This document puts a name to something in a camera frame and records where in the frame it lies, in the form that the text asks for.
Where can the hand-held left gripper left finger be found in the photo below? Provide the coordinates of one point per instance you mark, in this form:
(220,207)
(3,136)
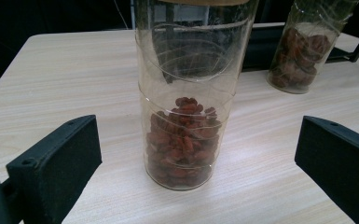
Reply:
(59,161)

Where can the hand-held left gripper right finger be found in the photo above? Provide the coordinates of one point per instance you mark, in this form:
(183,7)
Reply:
(345,165)

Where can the clear jar of dried fruit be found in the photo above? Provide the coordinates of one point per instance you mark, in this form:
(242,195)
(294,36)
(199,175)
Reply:
(298,62)

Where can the clear jar of red berries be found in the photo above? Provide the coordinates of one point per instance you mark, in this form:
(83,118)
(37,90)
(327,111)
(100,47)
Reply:
(183,149)

